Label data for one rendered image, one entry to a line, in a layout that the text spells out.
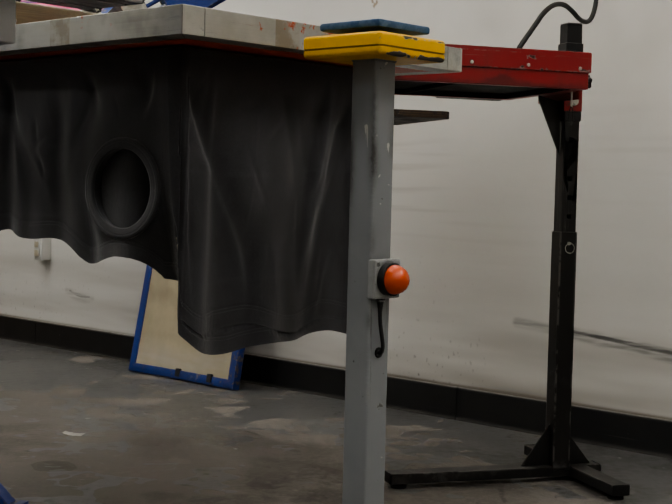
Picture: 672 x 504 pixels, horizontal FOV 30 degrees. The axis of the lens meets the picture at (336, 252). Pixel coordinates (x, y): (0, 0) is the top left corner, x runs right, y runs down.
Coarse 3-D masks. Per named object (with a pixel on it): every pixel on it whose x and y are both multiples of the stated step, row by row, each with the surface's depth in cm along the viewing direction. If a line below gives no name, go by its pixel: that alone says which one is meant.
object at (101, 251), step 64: (0, 64) 198; (64, 64) 186; (128, 64) 176; (0, 128) 200; (64, 128) 189; (128, 128) 177; (0, 192) 202; (64, 192) 190; (128, 192) 178; (128, 256) 178
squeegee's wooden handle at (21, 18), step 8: (16, 8) 208; (24, 8) 209; (32, 8) 210; (40, 8) 212; (48, 8) 213; (56, 8) 214; (64, 8) 216; (16, 16) 208; (24, 16) 209; (32, 16) 211; (40, 16) 212; (48, 16) 213; (56, 16) 214; (64, 16) 215; (72, 16) 217
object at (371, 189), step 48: (336, 48) 155; (384, 48) 150; (432, 48) 157; (384, 96) 158; (384, 144) 158; (384, 192) 159; (384, 240) 159; (384, 336) 160; (384, 384) 161; (384, 432) 161
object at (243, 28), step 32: (32, 32) 180; (64, 32) 175; (96, 32) 170; (128, 32) 165; (160, 32) 161; (192, 32) 159; (224, 32) 163; (256, 32) 167; (288, 32) 172; (320, 32) 176; (416, 64) 192; (448, 64) 198
